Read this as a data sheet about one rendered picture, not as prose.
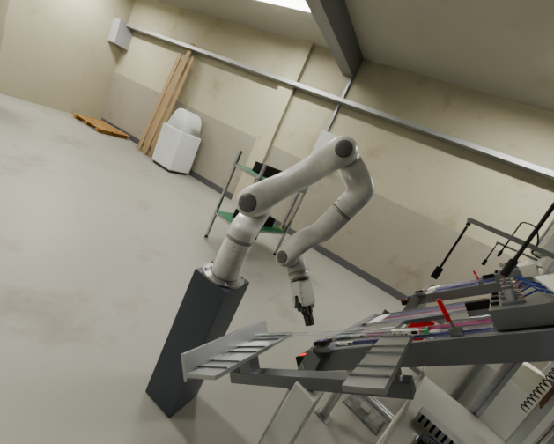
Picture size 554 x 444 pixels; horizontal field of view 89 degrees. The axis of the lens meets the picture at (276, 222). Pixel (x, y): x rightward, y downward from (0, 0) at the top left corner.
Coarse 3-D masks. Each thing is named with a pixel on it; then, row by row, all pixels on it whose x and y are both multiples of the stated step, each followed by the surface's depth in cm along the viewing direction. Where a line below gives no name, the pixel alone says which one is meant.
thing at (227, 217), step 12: (240, 168) 306; (252, 168) 335; (264, 168) 286; (228, 180) 316; (300, 192) 350; (216, 216) 329; (228, 216) 329; (264, 228) 346; (276, 228) 369; (288, 228) 370; (276, 252) 377
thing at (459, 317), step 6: (456, 318) 100; (462, 318) 97; (468, 318) 96; (474, 318) 93; (480, 318) 91; (486, 318) 89; (474, 324) 84; (480, 324) 83; (486, 324) 82; (444, 330) 86; (492, 330) 73; (510, 330) 70; (444, 336) 79
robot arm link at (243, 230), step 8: (272, 208) 121; (240, 216) 118; (264, 216) 119; (232, 224) 115; (240, 224) 114; (248, 224) 115; (256, 224) 117; (232, 232) 113; (240, 232) 112; (248, 232) 113; (256, 232) 116; (240, 240) 112; (248, 240) 114
